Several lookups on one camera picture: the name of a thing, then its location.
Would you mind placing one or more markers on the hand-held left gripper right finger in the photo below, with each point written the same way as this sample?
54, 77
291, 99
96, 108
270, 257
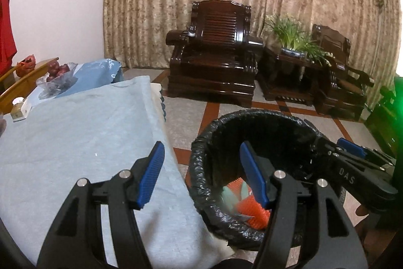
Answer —
253, 176

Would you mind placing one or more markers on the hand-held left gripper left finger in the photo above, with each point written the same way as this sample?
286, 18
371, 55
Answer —
151, 176

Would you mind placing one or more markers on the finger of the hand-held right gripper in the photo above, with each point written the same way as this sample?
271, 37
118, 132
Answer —
332, 151
351, 147

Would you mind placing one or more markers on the pale green foam sleeve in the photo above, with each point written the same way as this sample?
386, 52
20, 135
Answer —
231, 198

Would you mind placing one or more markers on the orange foam net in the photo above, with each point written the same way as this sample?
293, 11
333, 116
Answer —
250, 209

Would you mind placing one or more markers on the trash bin with black bag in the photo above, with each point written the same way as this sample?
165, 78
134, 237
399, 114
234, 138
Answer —
214, 146

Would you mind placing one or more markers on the person's right hand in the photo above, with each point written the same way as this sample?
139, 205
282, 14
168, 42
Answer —
374, 234

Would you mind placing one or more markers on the dark wooden armchair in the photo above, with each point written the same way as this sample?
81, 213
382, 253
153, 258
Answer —
214, 67
340, 92

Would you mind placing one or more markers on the white scalloped tablecloth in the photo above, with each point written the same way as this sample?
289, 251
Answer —
159, 102

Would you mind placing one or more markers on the light blue towel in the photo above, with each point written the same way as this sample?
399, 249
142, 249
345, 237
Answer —
78, 136

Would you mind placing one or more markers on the dark wooden side table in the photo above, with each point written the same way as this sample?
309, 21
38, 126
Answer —
283, 76

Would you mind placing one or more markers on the potted green plant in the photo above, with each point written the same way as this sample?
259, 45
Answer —
292, 35

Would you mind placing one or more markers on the glass fruit bowl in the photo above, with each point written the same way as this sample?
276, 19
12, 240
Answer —
56, 84

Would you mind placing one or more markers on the pile of dark red apples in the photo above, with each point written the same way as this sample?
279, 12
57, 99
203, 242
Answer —
58, 70

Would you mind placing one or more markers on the tissue box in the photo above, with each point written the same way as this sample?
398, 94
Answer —
20, 110

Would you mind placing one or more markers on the small red plastic bag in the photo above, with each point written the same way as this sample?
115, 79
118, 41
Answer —
26, 65

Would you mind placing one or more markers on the red cloth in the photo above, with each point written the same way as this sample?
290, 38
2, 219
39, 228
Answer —
6, 35

